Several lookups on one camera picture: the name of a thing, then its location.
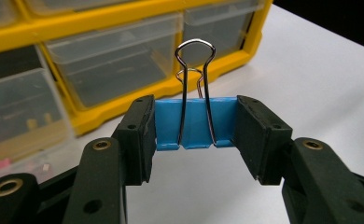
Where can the yellow drawer organizer cabinet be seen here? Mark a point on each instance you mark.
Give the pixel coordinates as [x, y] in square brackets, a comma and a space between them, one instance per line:
[108, 115]

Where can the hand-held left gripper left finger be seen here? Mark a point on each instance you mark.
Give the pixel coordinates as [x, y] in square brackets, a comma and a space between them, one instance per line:
[136, 146]

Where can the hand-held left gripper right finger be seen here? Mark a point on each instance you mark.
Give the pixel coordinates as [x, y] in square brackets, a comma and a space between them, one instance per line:
[261, 143]

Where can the blue binder clip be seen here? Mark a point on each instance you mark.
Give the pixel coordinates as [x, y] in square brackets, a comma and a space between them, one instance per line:
[195, 124]

